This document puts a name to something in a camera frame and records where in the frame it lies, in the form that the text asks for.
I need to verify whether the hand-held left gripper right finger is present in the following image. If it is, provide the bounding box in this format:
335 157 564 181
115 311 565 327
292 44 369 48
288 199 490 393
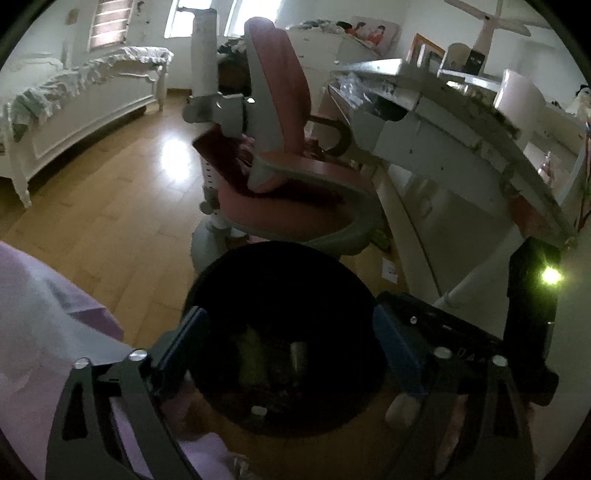
370 304 540 480

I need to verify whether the white dresser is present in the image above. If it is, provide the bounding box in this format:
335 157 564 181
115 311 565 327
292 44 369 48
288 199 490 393
285 20 385 85

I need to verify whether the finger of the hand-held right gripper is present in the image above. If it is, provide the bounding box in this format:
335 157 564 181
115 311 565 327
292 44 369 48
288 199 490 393
378 292 468 348

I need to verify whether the window with striped blind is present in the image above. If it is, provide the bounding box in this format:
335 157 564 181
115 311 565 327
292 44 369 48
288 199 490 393
87 0 137 51

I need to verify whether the purple tablecloth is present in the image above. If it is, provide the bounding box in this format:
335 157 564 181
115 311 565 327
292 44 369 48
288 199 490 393
0 239 246 480

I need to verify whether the pink desk chair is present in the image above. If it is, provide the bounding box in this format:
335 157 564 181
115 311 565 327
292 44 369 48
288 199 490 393
182 6 387 278

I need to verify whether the wooden picture frame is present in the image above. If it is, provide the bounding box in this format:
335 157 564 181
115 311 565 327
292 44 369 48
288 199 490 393
406 32 447 66

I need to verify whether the grey crumpled blanket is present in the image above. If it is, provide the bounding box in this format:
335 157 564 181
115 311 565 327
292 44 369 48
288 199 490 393
0 45 174 140

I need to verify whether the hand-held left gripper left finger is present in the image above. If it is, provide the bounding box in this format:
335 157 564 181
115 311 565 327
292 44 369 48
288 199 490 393
45 305 211 480

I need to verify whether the white rounded container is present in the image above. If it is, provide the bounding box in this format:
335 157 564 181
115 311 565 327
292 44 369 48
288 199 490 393
493 68 547 122

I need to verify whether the white desk lamp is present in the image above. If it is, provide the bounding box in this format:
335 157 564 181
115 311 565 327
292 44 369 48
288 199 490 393
443 0 532 52

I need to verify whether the bright narrow window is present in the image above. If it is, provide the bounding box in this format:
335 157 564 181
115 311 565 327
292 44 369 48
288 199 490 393
223 0 246 38
163 0 195 40

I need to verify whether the black trash bin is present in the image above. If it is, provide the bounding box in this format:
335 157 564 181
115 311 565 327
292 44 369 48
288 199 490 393
182 239 387 437

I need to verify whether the white bed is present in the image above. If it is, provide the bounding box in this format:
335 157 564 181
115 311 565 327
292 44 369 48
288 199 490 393
0 45 174 209

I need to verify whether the white desk shelf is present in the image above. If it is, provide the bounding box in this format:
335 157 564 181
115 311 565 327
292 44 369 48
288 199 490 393
521 99 590 205

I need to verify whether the grey desk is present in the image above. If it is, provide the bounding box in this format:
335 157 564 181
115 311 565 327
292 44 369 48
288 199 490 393
327 57 579 311

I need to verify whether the pink canvas picture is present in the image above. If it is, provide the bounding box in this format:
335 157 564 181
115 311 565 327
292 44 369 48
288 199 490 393
350 16 400 49

